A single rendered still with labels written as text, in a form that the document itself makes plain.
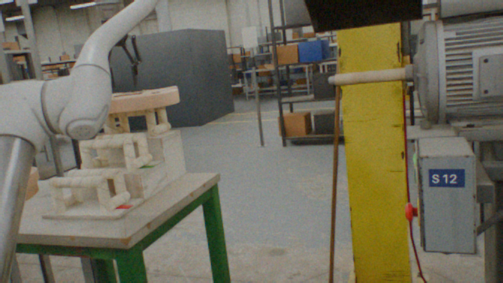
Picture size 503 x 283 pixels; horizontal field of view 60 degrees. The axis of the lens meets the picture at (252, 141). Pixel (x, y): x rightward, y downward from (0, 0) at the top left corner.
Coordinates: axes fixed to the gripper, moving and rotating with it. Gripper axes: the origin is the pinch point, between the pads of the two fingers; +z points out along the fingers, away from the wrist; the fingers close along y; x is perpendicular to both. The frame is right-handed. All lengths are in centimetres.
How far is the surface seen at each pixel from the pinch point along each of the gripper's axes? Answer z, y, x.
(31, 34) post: -8, -105, 228
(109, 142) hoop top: 17.1, -4.6, -18.3
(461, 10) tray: -17, 87, -59
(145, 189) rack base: 32.0, 5.1, -25.5
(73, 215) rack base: 33, -15, -34
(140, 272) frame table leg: 43, 5, -54
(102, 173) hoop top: 24.0, -6.4, -27.0
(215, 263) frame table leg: 71, 24, -14
